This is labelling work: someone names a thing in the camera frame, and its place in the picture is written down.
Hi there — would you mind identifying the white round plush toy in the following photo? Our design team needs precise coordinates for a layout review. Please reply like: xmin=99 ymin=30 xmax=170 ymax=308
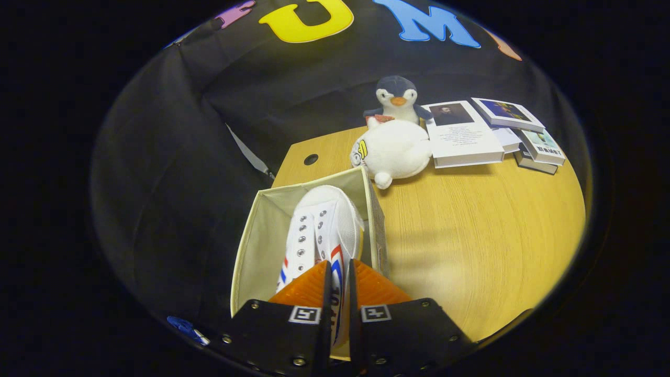
xmin=350 ymin=119 xmax=433 ymax=190

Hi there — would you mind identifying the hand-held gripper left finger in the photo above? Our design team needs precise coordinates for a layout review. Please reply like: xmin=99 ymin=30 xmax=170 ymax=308
xmin=220 ymin=260 xmax=334 ymax=377

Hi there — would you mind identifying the white book with dark portrait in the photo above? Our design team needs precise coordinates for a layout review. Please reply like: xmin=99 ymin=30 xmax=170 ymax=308
xmin=421 ymin=101 xmax=506 ymax=169

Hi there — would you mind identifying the plain white book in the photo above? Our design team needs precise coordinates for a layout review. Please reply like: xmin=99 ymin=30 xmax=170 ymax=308
xmin=492 ymin=127 xmax=523 ymax=154

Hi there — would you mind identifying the small blue object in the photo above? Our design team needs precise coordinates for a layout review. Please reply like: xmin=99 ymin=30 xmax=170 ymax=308
xmin=166 ymin=315 xmax=211 ymax=347

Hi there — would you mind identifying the dark hardcover book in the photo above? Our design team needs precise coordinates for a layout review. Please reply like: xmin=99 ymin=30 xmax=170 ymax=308
xmin=514 ymin=144 xmax=559 ymax=175

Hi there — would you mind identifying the white canvas shoe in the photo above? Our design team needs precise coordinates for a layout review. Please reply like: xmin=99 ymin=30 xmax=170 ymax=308
xmin=276 ymin=185 xmax=365 ymax=349

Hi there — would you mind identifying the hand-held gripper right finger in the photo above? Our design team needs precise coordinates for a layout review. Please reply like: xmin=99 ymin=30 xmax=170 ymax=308
xmin=348 ymin=259 xmax=478 ymax=377

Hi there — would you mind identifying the black backdrop cloth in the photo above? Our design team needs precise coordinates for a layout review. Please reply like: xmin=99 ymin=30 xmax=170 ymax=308
xmin=92 ymin=0 xmax=592 ymax=336

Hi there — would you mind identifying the grey fabric storage box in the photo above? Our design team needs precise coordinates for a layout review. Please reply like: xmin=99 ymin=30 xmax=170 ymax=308
xmin=230 ymin=166 xmax=390 ymax=362

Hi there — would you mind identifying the grey penguin plush toy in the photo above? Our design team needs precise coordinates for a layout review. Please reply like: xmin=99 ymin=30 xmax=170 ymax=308
xmin=364 ymin=75 xmax=434 ymax=129

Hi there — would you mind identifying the book with blue picture cover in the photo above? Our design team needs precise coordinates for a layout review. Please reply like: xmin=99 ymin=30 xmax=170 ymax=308
xmin=471 ymin=97 xmax=546 ymax=132

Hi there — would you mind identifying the book with pale green cover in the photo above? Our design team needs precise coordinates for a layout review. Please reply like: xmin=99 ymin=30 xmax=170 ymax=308
xmin=518 ymin=128 xmax=567 ymax=166

